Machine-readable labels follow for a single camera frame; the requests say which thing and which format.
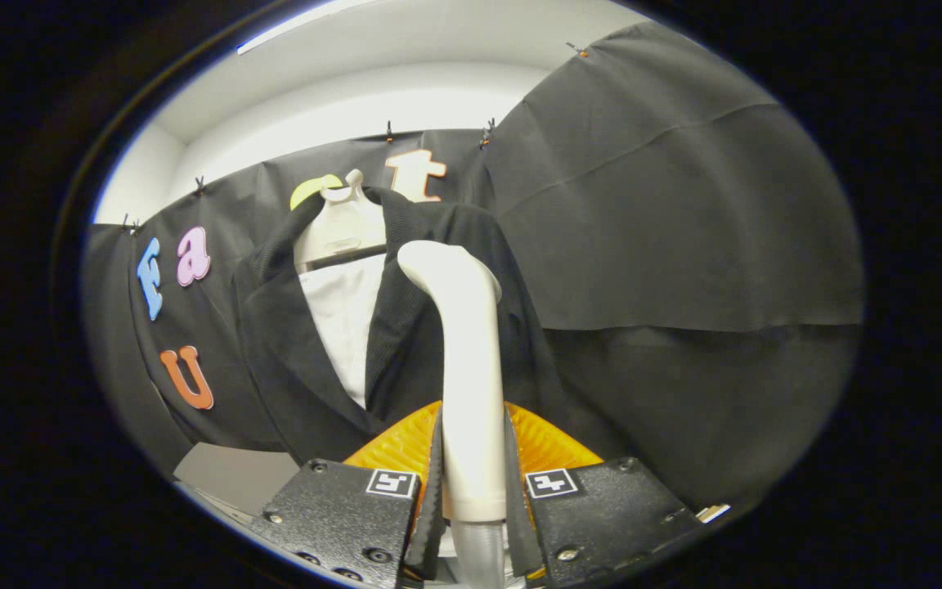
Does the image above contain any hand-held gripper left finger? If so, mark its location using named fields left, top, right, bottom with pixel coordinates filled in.
left=242, top=399, right=447, bottom=589

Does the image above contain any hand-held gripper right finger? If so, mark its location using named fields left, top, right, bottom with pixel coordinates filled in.
left=504, top=401, right=702, bottom=589

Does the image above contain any white garment steamer head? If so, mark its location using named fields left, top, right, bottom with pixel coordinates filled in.
left=397, top=240, right=509, bottom=523

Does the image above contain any white shirt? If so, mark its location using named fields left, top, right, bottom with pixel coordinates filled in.
left=299, top=254, right=388, bottom=410

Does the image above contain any black jacket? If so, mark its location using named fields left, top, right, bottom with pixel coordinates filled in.
left=232, top=187, right=627, bottom=467

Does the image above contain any grey cabinet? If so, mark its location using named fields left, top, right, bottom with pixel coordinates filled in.
left=173, top=442, right=302, bottom=524

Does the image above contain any white plastic hanger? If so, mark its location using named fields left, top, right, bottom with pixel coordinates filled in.
left=293, top=169, right=388, bottom=275

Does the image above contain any black backdrop cloth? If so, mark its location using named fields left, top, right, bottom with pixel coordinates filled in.
left=80, top=20, right=864, bottom=508

